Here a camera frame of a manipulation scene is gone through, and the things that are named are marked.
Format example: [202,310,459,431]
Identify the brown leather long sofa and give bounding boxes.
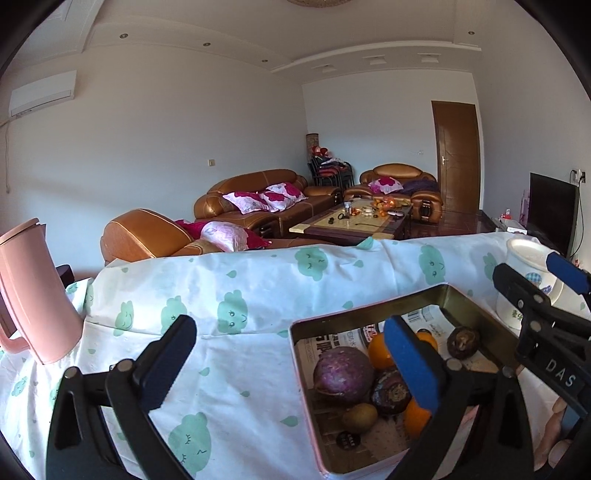
[193,169,342,237]

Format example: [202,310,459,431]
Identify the stacked dark chairs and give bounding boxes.
[308,146,355,190]

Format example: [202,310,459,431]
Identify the purple passion fruit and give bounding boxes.
[312,346,374,403]

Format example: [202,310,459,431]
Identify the brown wooden door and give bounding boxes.
[432,101,481,215]

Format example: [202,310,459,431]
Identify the dark brown chestnut ball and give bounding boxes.
[447,326,480,360]

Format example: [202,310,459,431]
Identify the pink flower pillow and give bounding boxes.
[259,182,308,213]
[222,191,270,215]

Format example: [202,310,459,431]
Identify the white air conditioner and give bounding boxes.
[8,70,77,119]

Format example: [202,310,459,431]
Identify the wooden coffee table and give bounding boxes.
[290,199,413,246]

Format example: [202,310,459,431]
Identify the brown leather armchair near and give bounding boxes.
[100,209,321,264]

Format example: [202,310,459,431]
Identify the cloud print tablecloth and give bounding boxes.
[1,232,509,479]

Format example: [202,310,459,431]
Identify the yellow brown kiwi fruit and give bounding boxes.
[341,403,378,434]

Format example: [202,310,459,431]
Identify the pink flower pillow right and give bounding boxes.
[259,182,308,213]

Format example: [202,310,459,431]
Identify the pink pillow on armchair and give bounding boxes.
[368,176,404,195]

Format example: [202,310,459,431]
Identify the person's right hand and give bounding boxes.
[534,398,572,471]

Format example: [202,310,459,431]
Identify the brown leather armchair far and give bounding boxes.
[344,163,444,224]

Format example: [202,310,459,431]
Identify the small orange kumquat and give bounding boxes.
[368,333,396,371]

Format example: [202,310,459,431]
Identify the large orange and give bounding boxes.
[404,397,432,440]

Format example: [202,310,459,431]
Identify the light pink round cushion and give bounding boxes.
[200,221,249,252]

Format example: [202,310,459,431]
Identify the black television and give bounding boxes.
[526,172,580,257]

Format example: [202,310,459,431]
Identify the brown leather armchair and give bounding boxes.
[344,163,444,224]
[100,209,321,264]

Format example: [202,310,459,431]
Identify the pink electric kettle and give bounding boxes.
[1,218,83,365]

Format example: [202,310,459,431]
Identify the white cartoon pig mug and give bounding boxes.
[493,236,565,331]

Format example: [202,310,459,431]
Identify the pink flower pillow left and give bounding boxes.
[222,191,270,215]

